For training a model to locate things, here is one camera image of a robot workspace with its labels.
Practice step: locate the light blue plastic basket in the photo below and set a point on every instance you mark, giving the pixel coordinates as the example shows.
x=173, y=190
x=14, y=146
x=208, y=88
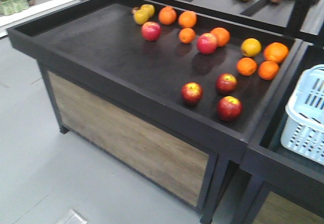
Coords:
x=303, y=130

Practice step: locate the dark red apple left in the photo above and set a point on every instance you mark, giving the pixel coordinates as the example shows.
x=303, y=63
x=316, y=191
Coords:
x=192, y=93

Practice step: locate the dark red apple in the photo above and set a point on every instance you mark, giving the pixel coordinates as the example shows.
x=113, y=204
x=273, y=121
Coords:
x=229, y=108
x=192, y=93
x=226, y=83

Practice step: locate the dark red apple rear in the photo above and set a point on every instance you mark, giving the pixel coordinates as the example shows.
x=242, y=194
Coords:
x=226, y=83

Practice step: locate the dark red apple front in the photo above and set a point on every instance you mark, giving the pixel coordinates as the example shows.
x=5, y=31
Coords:
x=229, y=108

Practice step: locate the small orange middle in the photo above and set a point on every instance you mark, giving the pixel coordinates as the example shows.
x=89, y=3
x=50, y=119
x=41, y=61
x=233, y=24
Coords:
x=186, y=35

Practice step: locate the small orange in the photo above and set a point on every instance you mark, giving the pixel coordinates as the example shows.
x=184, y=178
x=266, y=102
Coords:
x=186, y=35
x=268, y=70
x=246, y=66

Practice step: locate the pink red apple far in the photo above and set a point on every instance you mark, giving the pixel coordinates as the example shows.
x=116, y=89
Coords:
x=151, y=31

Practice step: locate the pink red apple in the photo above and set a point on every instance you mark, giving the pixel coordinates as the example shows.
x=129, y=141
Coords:
x=206, y=43
x=151, y=31

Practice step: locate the pink red apple centre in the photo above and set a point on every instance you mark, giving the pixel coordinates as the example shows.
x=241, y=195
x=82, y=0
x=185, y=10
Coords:
x=206, y=43

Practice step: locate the orange rear middle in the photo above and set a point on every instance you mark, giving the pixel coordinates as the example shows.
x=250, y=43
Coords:
x=187, y=19

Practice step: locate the orange rear left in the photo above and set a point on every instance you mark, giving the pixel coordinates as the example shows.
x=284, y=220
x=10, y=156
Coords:
x=167, y=15

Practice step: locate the yellow green apple front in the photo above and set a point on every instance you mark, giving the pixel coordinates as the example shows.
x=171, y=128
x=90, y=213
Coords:
x=141, y=16

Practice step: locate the yellow green apple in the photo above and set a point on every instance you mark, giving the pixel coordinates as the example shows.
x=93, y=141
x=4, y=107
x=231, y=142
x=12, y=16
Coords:
x=149, y=8
x=141, y=16

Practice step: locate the orange behind centre apple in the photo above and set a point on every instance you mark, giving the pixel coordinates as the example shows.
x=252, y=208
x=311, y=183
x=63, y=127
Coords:
x=222, y=35

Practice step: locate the small orange front left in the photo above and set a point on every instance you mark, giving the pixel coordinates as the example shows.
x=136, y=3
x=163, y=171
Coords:
x=246, y=66

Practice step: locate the yellow green apple rear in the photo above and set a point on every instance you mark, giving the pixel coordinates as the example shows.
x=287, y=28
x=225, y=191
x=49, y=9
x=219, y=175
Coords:
x=149, y=8

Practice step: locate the yellow orange fruit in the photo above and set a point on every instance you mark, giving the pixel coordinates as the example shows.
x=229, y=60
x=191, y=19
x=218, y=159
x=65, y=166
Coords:
x=250, y=47

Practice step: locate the small orange front right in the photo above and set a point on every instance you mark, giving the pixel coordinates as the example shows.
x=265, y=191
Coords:
x=268, y=70

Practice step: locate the orange near right edge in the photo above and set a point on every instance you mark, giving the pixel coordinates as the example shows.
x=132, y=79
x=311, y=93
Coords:
x=276, y=52

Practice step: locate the black upper display shelf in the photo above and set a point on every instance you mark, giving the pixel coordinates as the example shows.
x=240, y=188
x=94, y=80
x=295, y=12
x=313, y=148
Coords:
x=301, y=19

